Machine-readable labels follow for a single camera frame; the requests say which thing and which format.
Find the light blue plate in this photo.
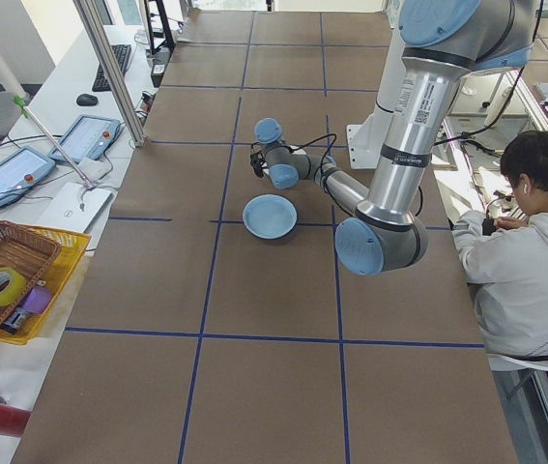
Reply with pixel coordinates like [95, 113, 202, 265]
[245, 219, 298, 242]
[243, 192, 299, 237]

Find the black computer case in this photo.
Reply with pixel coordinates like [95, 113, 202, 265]
[149, 46, 174, 89]

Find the grey cloth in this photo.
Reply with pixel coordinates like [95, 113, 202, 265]
[77, 157, 113, 181]

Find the blue grey teach pendant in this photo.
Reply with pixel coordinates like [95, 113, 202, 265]
[47, 114, 125, 164]
[0, 146, 58, 210]

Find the black keyboard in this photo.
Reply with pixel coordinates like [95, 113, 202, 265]
[91, 43, 133, 93]

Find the silver closed laptop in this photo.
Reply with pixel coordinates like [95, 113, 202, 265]
[35, 181, 116, 239]

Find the yellow plastic basket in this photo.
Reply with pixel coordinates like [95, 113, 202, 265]
[0, 223, 93, 346]

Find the thin metal rod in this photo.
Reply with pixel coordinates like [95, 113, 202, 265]
[12, 95, 100, 190]

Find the brown wicker basket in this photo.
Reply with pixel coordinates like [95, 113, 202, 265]
[0, 220, 63, 335]

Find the purple small box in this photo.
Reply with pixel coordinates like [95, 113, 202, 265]
[20, 286, 54, 316]

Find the person in grey hoodie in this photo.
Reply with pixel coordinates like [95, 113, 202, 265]
[450, 128, 548, 362]

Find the black white small device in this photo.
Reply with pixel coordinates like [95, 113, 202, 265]
[0, 308, 29, 335]

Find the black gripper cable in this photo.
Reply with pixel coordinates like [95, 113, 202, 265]
[286, 133, 338, 192]

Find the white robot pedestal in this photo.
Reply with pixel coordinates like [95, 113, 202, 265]
[345, 28, 413, 171]

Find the aluminium frame post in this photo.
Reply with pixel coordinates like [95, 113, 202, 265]
[72, 0, 147, 147]

